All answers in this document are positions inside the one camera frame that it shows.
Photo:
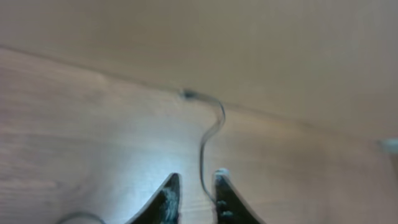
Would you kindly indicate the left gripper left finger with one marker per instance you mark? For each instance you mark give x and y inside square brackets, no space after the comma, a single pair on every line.
[164,206]

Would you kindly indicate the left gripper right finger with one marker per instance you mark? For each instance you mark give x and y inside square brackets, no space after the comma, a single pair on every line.
[230,207]

